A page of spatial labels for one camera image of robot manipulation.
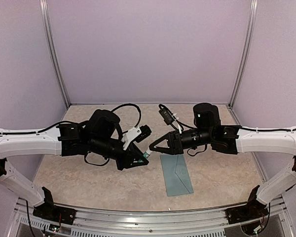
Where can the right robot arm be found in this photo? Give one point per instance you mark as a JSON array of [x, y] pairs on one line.
[[234, 139]]

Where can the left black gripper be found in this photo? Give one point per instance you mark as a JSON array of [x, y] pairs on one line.
[[132, 155]]

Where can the left aluminium frame post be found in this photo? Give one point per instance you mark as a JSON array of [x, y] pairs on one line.
[[52, 51]]

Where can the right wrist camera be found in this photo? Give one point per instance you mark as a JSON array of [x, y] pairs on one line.
[[170, 118]]

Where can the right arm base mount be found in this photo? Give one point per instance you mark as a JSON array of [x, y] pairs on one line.
[[253, 209]]

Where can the teal blue envelope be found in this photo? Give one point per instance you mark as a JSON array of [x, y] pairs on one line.
[[176, 176]]

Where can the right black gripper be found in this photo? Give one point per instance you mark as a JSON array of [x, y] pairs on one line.
[[172, 149]]

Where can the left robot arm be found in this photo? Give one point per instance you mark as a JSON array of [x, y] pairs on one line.
[[101, 134]]

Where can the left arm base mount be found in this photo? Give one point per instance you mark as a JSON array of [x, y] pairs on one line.
[[52, 212]]

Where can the front aluminium rail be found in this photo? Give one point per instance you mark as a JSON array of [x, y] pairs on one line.
[[208, 222]]

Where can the aluminium frame post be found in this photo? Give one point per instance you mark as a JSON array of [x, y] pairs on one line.
[[52, 51], [245, 52]]

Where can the white green glue stick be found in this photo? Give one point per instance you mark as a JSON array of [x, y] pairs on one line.
[[145, 156]]

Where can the right aluminium frame post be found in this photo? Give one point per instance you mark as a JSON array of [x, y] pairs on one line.
[[245, 52]]

